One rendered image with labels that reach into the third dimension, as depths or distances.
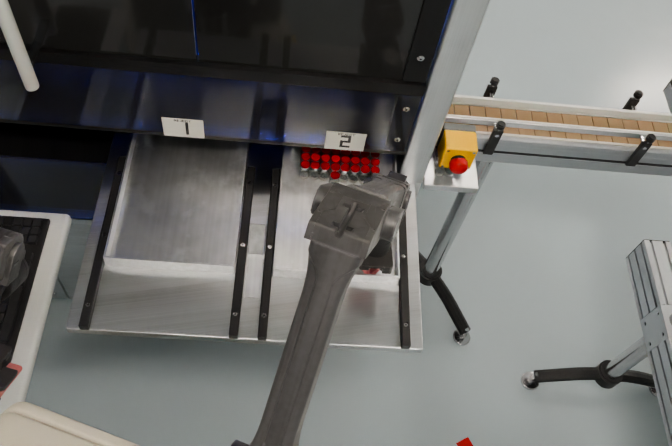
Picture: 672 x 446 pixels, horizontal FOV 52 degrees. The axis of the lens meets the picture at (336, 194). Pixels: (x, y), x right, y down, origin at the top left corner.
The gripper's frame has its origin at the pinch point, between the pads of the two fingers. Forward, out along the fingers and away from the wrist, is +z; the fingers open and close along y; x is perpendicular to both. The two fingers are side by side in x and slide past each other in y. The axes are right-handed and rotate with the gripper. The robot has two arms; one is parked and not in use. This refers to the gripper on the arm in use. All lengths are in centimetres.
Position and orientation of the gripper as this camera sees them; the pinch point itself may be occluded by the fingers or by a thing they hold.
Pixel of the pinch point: (369, 273)
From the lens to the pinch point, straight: 144.3
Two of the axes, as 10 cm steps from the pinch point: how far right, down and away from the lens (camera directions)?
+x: -10.0, -0.6, -0.7
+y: 0.0, -7.4, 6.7
